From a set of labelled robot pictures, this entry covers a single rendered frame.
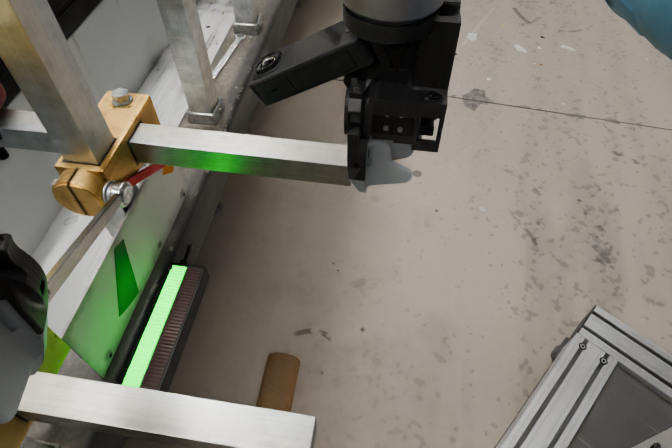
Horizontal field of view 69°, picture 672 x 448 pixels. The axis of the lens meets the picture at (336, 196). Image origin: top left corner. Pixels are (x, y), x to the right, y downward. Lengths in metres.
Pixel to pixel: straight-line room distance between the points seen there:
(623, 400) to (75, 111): 1.07
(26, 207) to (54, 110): 0.34
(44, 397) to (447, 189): 1.36
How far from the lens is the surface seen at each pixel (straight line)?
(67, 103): 0.47
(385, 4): 0.34
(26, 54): 0.45
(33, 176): 0.80
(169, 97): 0.99
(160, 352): 0.57
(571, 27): 2.56
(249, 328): 1.34
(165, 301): 0.60
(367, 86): 0.40
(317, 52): 0.40
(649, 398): 1.21
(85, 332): 0.53
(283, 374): 1.20
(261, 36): 0.96
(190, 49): 0.71
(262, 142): 0.50
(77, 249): 0.40
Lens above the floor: 1.21
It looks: 50 degrees down
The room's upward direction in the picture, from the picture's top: straight up
